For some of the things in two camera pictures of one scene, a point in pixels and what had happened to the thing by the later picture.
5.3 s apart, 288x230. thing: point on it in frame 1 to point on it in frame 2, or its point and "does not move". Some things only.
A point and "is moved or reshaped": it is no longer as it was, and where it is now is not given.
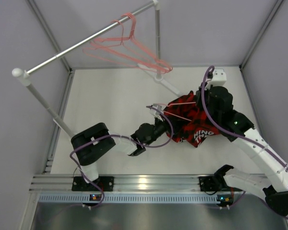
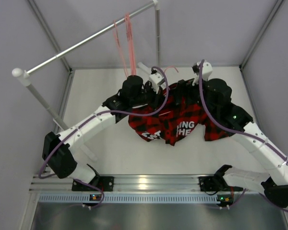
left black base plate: x=106 y=183 does not move
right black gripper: x=204 y=96 to x=190 y=88
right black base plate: x=209 y=183 does not move
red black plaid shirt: x=189 y=125 is moved or reshaped
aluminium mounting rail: x=130 y=182 does not move
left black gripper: x=165 y=125 to x=156 y=97
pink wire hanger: x=175 y=104 to x=170 y=66
